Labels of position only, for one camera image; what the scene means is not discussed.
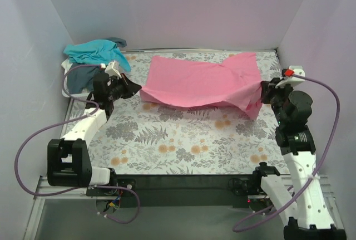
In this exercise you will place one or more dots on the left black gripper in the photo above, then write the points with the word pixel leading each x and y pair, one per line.
pixel 125 88

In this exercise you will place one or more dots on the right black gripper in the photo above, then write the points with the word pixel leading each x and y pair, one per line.
pixel 267 92

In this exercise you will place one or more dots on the pink t shirt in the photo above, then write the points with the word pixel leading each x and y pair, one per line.
pixel 186 84

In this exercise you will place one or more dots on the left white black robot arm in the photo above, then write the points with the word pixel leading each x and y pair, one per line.
pixel 68 160

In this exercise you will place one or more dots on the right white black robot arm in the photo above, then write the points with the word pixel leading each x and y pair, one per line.
pixel 304 212

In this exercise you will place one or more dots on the white plastic basket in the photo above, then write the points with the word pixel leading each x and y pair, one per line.
pixel 66 66

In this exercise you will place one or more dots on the floral patterned table mat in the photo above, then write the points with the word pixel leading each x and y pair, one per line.
pixel 147 138

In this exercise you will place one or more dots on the teal t shirt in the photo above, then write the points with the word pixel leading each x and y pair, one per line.
pixel 96 52

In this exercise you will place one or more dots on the grey blue t shirt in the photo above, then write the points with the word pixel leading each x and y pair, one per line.
pixel 82 75

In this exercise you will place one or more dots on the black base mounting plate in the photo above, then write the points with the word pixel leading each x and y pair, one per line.
pixel 191 190

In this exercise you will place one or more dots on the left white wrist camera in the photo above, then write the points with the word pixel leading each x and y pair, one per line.
pixel 112 69

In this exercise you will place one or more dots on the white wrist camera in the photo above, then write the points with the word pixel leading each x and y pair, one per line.
pixel 112 69
pixel 293 76

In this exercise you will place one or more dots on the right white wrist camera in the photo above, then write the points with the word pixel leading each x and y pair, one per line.
pixel 293 76

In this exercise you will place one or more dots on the aluminium frame rail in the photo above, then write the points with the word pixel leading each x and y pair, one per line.
pixel 46 191

